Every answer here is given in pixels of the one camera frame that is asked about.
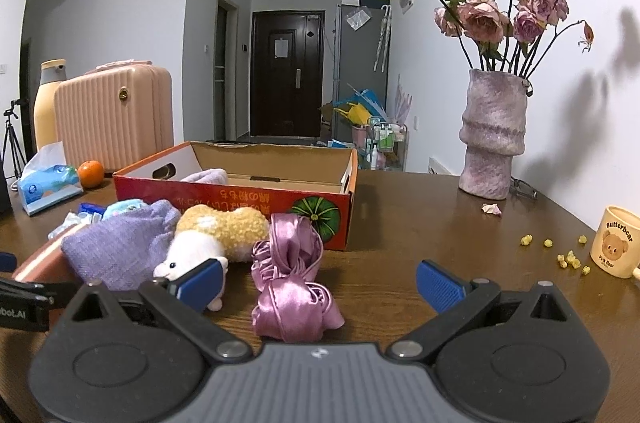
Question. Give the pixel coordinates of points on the clear plastic bag bundle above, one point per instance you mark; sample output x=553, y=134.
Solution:
x=75, y=219

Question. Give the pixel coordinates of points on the yellow thermos jug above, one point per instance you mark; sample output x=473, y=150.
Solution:
x=52, y=75

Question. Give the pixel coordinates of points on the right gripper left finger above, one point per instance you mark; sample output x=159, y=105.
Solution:
x=178, y=305

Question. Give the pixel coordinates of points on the fallen pink petal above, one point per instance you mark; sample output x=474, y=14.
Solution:
x=491, y=209

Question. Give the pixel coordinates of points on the wire storage cart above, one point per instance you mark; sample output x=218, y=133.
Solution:
x=386, y=146

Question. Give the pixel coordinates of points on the light blue plush toy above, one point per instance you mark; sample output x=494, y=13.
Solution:
x=122, y=207

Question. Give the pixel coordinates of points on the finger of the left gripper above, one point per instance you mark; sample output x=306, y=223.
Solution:
x=9, y=263

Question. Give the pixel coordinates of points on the grey refrigerator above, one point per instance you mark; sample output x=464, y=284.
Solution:
x=357, y=33

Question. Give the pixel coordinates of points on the red cardboard box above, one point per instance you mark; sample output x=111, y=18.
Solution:
x=311, y=181

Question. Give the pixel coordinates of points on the pink ribbed suitcase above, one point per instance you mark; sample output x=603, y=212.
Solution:
x=117, y=114

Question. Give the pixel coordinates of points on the pink textured vase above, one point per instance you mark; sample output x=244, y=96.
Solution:
x=493, y=131

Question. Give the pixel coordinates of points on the orange fruit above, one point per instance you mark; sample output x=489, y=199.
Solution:
x=91, y=174

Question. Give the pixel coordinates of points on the lilac fluffy scrunchie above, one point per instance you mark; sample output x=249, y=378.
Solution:
x=208, y=176

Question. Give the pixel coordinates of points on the purple knit pouch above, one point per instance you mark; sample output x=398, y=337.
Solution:
x=123, y=251

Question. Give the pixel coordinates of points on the blue small box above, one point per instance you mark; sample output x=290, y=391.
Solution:
x=90, y=210

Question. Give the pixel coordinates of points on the black tripod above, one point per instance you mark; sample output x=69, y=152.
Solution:
x=10, y=142

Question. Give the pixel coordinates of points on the white yellow plush toy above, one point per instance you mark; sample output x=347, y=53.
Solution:
x=204, y=233

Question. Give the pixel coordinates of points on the yellow bear mug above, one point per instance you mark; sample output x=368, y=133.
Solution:
x=616, y=246

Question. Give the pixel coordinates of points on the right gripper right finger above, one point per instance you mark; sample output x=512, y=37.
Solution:
x=459, y=305

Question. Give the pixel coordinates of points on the pink satin scrunchie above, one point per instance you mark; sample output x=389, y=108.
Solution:
x=292, y=306

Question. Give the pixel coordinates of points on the dark entrance door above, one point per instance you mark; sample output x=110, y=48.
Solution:
x=286, y=73

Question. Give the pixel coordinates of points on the blue tissue pack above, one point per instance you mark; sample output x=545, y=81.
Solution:
x=48, y=180

